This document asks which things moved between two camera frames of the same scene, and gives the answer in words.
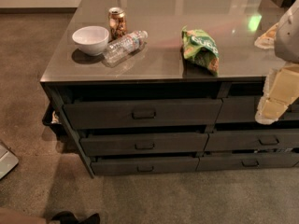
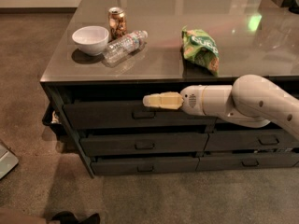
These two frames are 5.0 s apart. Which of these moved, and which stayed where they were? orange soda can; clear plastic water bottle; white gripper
Moved: white gripper
Stayed: clear plastic water bottle; orange soda can
